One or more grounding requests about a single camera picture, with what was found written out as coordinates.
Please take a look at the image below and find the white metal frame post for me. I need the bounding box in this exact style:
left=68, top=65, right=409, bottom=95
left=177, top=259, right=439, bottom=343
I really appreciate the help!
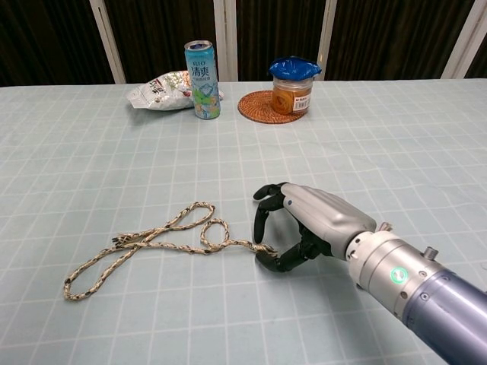
left=212, top=0, right=239, bottom=82
left=442, top=0, right=487, bottom=80
left=317, top=0, right=338, bottom=81
left=89, top=0, right=127, bottom=84

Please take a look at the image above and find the light blue checked tablecloth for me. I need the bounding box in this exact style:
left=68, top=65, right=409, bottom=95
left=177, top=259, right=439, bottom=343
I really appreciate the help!
left=0, top=78, right=487, bottom=365

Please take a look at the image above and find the round woven rattan coaster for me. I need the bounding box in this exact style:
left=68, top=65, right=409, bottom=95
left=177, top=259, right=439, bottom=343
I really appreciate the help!
left=237, top=90, right=311, bottom=125

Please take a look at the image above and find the blue plastic pouch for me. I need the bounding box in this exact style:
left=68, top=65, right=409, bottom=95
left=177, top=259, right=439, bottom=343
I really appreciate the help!
left=269, top=56, right=323, bottom=81

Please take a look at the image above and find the beige speckled braided rope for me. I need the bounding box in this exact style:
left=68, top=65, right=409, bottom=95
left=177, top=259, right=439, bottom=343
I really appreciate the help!
left=62, top=202, right=278, bottom=303

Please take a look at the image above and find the clear jar with orange contents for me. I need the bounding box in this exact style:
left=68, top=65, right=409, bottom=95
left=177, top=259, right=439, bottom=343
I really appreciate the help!
left=272, top=75, right=314, bottom=115

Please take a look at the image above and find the tall light blue drink can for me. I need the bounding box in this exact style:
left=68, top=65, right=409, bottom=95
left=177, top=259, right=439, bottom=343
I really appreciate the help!
left=184, top=39, right=223, bottom=121

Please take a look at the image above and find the white crumpled snack bag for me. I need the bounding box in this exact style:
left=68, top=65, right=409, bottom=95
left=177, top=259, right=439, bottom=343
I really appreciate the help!
left=126, top=70, right=224, bottom=112

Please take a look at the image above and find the dark slatted curtain panel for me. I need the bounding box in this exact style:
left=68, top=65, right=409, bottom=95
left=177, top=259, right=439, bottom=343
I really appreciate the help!
left=466, top=47, right=487, bottom=79
left=325, top=0, right=476, bottom=81
left=104, top=0, right=228, bottom=83
left=235, top=0, right=328, bottom=81
left=0, top=0, right=115, bottom=87

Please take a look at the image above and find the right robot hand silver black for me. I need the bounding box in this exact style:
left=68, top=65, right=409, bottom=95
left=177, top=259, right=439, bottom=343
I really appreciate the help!
left=253, top=182, right=377, bottom=274

